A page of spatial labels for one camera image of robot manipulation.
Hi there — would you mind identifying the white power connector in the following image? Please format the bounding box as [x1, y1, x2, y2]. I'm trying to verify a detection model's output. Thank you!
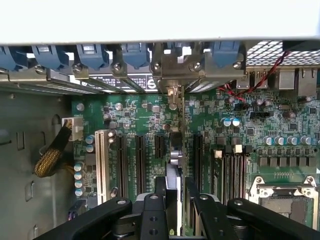
[61, 115, 85, 142]

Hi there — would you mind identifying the black yellow braided cable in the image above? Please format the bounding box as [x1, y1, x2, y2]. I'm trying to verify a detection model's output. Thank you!
[33, 124, 76, 179]

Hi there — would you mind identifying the metal slot cover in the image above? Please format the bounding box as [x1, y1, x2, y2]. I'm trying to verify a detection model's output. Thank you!
[34, 64, 104, 96]
[110, 61, 149, 94]
[71, 62, 126, 95]
[186, 48, 248, 94]

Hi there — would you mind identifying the green motherboard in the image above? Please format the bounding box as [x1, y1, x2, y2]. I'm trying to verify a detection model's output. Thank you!
[71, 87, 320, 240]

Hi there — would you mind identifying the long black expansion slot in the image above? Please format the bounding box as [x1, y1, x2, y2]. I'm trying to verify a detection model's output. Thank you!
[194, 133, 205, 194]
[115, 134, 129, 199]
[134, 134, 148, 196]

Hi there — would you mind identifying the grey metal pc case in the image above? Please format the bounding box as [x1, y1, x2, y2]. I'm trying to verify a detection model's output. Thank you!
[0, 0, 320, 240]

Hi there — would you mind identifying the black ram slot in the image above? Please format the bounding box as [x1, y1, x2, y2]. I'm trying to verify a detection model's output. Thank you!
[213, 149, 225, 197]
[224, 145, 233, 201]
[241, 145, 252, 200]
[231, 144, 243, 201]

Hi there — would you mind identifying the silver rear port block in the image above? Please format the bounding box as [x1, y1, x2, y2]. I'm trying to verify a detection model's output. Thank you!
[298, 67, 320, 98]
[267, 67, 300, 91]

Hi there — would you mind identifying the blue slot retention clip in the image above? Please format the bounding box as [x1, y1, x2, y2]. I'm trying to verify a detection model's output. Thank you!
[121, 42, 150, 70]
[31, 44, 70, 74]
[75, 43, 110, 71]
[209, 40, 242, 69]
[0, 45, 30, 73]

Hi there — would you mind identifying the red black twisted wire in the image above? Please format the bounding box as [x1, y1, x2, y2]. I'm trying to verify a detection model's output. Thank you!
[216, 50, 291, 103]

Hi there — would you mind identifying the short black expansion slot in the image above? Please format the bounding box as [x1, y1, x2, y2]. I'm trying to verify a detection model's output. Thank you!
[154, 134, 168, 160]

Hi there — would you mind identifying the white expansion slot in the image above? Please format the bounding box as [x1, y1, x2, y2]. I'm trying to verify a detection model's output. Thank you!
[94, 129, 111, 205]

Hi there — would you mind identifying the metal cpu socket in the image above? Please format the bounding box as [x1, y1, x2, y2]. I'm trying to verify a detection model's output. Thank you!
[246, 174, 320, 232]

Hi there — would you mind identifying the black purple header connector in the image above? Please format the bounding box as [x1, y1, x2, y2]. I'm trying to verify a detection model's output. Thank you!
[66, 199, 88, 222]

